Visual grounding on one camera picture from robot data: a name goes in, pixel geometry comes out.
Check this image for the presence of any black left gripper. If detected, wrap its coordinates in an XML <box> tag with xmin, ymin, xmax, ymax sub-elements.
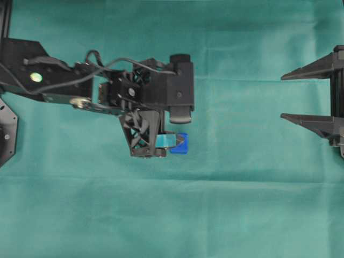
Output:
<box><xmin>98</xmin><ymin>59</ymin><xmax>184</xmax><ymax>157</ymax></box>

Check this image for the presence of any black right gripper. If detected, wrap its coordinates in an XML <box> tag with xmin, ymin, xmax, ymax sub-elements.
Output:
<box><xmin>280</xmin><ymin>45</ymin><xmax>343</xmax><ymax>158</ymax></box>

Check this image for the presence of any blue block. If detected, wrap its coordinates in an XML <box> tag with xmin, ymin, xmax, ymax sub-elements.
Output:
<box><xmin>169</xmin><ymin>133</ymin><xmax>189</xmax><ymax>155</ymax></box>

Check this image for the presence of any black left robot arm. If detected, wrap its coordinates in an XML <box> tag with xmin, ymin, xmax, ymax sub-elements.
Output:
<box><xmin>1</xmin><ymin>38</ymin><xmax>195</xmax><ymax>158</ymax></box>

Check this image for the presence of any green table cloth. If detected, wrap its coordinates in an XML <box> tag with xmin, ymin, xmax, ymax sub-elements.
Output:
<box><xmin>1</xmin><ymin>1</ymin><xmax>343</xmax><ymax>257</ymax></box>

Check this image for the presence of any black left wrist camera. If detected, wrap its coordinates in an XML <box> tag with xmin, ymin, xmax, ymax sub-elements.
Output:
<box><xmin>149</xmin><ymin>53</ymin><xmax>195</xmax><ymax>124</ymax></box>

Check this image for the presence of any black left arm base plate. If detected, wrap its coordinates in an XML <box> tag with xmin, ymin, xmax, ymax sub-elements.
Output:
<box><xmin>0</xmin><ymin>99</ymin><xmax>18</xmax><ymax>167</ymax></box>

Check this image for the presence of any black aluminium frame rail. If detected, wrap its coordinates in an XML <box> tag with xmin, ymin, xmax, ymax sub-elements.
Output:
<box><xmin>0</xmin><ymin>0</ymin><xmax>13</xmax><ymax>39</ymax></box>

